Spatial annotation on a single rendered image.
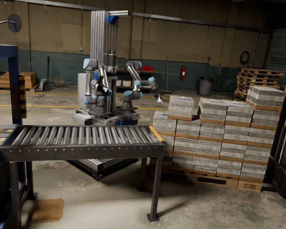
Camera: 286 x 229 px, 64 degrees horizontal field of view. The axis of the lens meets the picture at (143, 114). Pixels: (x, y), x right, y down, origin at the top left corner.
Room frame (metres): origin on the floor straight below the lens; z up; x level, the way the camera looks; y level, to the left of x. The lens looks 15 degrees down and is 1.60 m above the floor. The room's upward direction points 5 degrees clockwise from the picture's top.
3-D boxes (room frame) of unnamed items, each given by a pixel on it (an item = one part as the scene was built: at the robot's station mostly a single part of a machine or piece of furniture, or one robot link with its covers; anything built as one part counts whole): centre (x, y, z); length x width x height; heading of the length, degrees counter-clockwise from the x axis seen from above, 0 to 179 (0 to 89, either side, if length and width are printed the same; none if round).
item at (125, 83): (8.88, 0.50, 0.55); 1.80 x 0.70 x 1.09; 105
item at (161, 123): (2.85, -0.73, 0.42); 1.17 x 0.39 x 0.83; 84
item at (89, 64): (2.70, 0.66, 1.19); 0.15 x 0.12 x 0.55; 116
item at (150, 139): (2.17, -0.07, 0.77); 0.47 x 0.05 x 0.05; 15
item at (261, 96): (2.78, -1.45, 0.65); 0.39 x 0.30 x 1.29; 174
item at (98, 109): (2.76, 0.54, 0.87); 0.15 x 0.15 x 0.10
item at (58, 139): (1.95, 0.75, 0.77); 0.47 x 0.05 x 0.05; 15
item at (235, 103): (2.83, -1.15, 1.06); 0.37 x 0.28 x 0.01; 174
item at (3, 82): (7.61, 4.30, 0.28); 1.20 x 0.83 x 0.57; 105
